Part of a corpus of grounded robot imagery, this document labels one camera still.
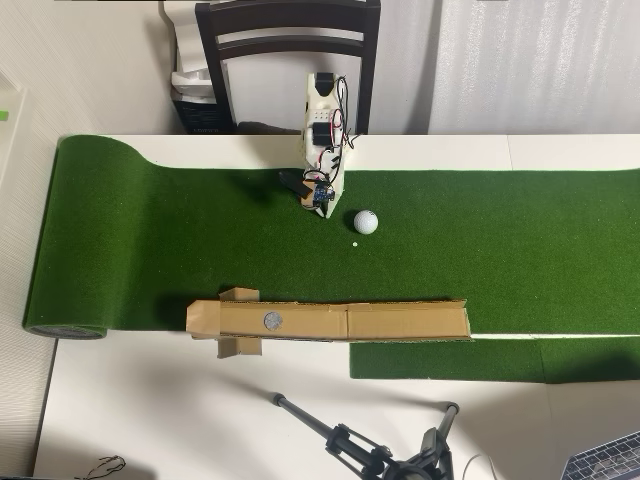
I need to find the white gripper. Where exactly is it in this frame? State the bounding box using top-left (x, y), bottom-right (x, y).
top-left (299, 142), bottom-right (351, 221)

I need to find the white golf ball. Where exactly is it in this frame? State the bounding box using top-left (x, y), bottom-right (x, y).
top-left (353, 209), bottom-right (379, 235)

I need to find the black tripod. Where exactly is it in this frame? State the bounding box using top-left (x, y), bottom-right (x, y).
top-left (269, 392), bottom-right (461, 480)

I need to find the dark printed box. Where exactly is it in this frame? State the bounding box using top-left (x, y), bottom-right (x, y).
top-left (172, 97), bottom-right (224, 135)

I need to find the laptop keyboard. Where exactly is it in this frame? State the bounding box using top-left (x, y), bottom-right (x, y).
top-left (559, 432), bottom-right (640, 480)

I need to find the thin white cable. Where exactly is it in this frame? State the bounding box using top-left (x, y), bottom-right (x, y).
top-left (462, 453), bottom-right (499, 480)

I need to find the long green putting mat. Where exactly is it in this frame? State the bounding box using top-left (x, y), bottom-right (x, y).
top-left (22, 133), bottom-right (640, 342)

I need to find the long cardboard trough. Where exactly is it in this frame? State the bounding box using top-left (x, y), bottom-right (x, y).
top-left (185, 287), bottom-right (475, 360)

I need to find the cardboard camera mount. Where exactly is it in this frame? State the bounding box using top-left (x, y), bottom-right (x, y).
top-left (299, 180), bottom-right (322, 209)

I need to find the white curtain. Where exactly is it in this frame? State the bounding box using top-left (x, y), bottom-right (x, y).
top-left (427, 0), bottom-right (640, 135)

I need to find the dark wooden chair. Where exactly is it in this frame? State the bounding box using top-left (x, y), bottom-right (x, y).
top-left (193, 0), bottom-right (382, 136)

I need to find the white foam packaging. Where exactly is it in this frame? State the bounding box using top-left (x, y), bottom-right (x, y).
top-left (158, 0), bottom-right (217, 101)

